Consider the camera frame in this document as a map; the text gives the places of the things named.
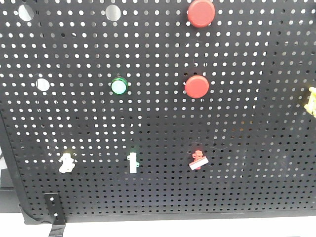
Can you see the red toggle switch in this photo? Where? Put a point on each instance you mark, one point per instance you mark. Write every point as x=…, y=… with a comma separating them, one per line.
x=199, y=160

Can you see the yellow toggle switch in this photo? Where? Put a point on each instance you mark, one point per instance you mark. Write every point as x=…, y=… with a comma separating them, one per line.
x=68, y=163

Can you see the black perforated pegboard panel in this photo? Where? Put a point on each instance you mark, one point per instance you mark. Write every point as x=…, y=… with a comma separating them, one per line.
x=57, y=61

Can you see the lower red round push button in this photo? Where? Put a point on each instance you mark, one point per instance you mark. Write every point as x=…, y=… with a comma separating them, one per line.
x=196, y=86

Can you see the red round push button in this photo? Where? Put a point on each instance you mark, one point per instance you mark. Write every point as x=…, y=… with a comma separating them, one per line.
x=201, y=13
x=196, y=86

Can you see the green round push button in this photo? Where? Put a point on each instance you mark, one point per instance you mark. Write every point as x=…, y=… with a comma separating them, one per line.
x=119, y=85

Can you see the upper red round push button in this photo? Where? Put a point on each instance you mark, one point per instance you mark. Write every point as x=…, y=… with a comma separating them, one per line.
x=201, y=13

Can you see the green white toggle switch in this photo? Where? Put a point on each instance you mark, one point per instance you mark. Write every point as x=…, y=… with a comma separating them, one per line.
x=133, y=163

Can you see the left black clamp bracket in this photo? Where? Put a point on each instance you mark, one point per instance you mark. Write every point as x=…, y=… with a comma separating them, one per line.
x=56, y=213

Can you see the yellow knob handle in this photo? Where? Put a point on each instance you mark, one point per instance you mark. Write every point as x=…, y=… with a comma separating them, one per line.
x=310, y=107

